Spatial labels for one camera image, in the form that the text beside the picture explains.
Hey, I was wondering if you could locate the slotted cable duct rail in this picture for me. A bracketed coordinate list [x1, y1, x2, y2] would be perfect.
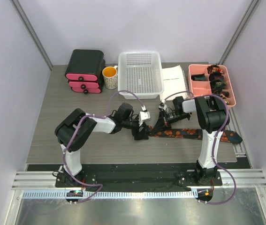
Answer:
[22, 189, 198, 200]

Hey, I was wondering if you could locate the red patterned rolled tie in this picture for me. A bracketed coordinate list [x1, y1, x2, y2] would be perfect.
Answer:
[207, 64, 223, 74]

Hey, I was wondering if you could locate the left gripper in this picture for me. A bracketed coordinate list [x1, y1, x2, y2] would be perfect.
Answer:
[122, 117, 149, 141]

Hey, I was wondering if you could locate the pink compartment organizer tray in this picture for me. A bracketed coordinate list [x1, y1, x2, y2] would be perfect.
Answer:
[187, 64, 237, 108]

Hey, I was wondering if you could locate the white paper booklet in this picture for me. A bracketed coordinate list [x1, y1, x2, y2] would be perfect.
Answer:
[160, 65, 189, 100]

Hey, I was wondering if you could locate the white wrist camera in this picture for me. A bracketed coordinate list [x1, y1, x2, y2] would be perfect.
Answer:
[138, 111, 151, 127]
[158, 100, 167, 112]

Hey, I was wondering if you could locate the aluminium corner frame post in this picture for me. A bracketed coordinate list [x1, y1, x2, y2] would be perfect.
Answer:
[218, 0, 261, 65]

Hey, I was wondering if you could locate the black orange floral tie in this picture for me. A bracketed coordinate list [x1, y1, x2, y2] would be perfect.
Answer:
[149, 126, 243, 144]

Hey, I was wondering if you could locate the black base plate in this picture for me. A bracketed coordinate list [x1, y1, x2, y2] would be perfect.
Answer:
[53, 163, 222, 192]

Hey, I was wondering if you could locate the white perforated plastic basket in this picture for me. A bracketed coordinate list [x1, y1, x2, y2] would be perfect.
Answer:
[118, 51, 164, 99]

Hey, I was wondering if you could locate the blue red rolled tie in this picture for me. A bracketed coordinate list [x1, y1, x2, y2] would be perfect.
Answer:
[209, 73, 224, 82]

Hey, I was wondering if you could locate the green dark rolled tie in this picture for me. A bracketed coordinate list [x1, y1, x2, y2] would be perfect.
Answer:
[210, 81, 227, 91]

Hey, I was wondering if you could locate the left aluminium frame post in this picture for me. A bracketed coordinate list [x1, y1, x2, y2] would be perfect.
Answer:
[10, 0, 53, 70]

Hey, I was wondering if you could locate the floral mug yellow inside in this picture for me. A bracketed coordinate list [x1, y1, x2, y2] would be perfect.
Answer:
[102, 66, 118, 90]

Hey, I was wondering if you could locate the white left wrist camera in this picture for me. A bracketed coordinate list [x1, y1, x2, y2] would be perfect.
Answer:
[138, 111, 151, 127]

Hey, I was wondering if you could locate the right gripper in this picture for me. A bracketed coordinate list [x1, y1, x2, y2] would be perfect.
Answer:
[153, 110, 189, 133]

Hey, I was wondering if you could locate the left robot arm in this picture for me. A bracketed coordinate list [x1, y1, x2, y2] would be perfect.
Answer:
[54, 103, 151, 187]

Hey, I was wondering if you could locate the black pink drawer box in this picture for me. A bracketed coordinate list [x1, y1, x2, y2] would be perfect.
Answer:
[65, 49, 106, 94]

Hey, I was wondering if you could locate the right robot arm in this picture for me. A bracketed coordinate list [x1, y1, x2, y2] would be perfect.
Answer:
[150, 95, 229, 186]

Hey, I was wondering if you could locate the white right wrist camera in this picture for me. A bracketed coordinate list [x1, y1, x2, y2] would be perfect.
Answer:
[158, 100, 167, 112]

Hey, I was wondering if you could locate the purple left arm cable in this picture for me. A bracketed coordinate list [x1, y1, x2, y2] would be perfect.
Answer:
[62, 90, 147, 203]

